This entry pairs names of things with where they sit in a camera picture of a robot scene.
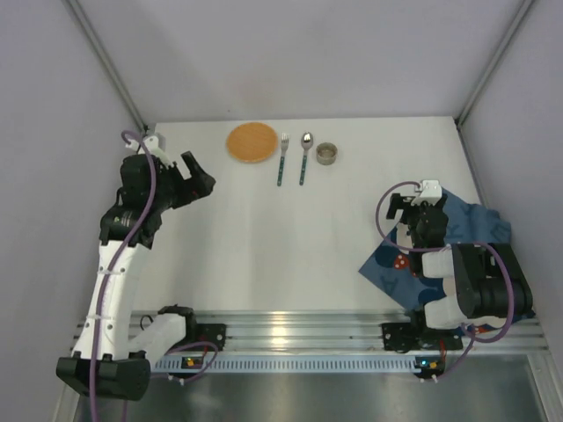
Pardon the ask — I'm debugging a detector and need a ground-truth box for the blue cartoon placemat cloth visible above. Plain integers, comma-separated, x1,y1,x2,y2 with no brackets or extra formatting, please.
359,188,533,322

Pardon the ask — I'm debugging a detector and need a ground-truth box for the round woven bamboo plate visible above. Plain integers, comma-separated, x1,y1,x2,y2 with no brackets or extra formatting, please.
226,122,278,163

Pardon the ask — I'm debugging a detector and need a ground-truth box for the small ceramic cup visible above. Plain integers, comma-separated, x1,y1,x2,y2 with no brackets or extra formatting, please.
316,142,339,166

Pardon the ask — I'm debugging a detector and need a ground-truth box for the green handled fork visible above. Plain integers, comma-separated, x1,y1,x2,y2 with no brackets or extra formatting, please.
276,133,290,187

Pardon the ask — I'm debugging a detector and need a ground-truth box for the green handled spoon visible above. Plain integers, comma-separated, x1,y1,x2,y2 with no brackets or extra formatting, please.
299,132,314,186

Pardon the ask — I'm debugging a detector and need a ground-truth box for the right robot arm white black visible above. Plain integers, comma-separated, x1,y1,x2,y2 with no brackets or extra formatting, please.
384,184,533,344

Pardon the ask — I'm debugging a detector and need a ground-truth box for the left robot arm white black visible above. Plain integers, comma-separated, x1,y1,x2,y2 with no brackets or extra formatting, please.
55,151,216,401

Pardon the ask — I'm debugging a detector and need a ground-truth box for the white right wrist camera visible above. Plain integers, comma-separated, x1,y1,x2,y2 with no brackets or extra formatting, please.
411,179,442,206

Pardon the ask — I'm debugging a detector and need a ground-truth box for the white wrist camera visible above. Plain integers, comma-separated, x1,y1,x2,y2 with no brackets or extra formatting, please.
411,179,442,206
137,134,177,169

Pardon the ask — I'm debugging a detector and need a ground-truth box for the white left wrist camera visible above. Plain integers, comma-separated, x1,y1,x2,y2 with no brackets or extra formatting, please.
137,134,177,169

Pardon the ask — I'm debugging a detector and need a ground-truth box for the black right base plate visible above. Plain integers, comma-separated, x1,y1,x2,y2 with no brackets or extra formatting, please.
381,323,463,353

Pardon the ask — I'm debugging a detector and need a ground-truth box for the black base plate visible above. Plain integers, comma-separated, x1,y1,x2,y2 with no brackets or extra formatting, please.
381,323,463,353
172,323,227,352

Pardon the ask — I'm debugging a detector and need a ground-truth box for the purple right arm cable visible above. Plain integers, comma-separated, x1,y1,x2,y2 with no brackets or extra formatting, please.
374,180,515,379

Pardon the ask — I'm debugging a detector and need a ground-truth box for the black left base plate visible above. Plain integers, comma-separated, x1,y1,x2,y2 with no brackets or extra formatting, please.
172,323,227,352

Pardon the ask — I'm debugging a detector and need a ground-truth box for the aluminium mounting rail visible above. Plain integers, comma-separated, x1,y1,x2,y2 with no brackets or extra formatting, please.
195,310,549,355

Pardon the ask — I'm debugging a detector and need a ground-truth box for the slotted cable duct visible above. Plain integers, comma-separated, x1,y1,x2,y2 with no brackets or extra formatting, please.
153,354,442,374

